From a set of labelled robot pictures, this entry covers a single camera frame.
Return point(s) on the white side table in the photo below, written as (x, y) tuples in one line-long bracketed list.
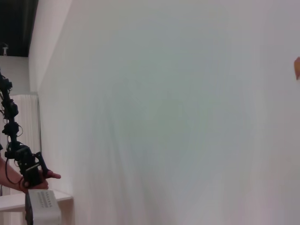
[(63, 198)]

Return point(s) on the black wall panel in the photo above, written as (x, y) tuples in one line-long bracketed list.
[(16, 23)]

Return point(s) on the person's bare forearm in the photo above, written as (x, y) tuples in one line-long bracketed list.
[(9, 175)]

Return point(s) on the person's bare hand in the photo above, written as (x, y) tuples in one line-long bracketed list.
[(50, 175)]

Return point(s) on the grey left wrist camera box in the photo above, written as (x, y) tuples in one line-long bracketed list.
[(44, 206)]

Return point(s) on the wooden jar lid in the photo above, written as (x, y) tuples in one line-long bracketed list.
[(297, 69)]

